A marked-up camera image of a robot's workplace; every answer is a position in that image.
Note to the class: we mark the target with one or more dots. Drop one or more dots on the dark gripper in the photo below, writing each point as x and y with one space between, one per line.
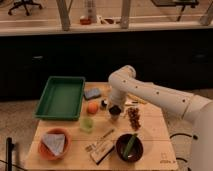
114 110

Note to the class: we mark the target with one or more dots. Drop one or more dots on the metal cup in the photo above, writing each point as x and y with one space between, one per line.
114 117

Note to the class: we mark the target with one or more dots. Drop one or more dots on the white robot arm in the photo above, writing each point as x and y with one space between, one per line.
193 108

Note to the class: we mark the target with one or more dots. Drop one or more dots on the green plastic tray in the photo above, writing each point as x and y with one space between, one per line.
61 98

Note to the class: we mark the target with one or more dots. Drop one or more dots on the orange fruit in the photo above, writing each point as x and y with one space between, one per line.
92 107

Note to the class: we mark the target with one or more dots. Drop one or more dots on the blue sponge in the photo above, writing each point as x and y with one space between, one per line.
92 93

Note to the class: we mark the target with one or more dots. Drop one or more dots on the green translucent cup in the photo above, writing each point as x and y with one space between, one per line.
86 124

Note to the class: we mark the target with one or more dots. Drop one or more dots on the green stick in bowl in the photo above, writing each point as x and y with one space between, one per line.
129 146

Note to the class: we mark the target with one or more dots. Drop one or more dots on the metal fork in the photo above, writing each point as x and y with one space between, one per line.
92 146

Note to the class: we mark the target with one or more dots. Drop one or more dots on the dark brown bowl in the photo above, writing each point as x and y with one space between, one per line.
136 151

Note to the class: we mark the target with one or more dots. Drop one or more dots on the grey folded cloth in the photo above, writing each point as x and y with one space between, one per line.
55 142

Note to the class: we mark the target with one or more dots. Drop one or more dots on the red object on shelf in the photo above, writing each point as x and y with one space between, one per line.
85 21

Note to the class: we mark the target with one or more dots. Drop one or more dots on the black office chair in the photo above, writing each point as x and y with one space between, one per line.
24 3

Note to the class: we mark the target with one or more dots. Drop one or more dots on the black stand post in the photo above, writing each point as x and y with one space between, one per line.
9 150

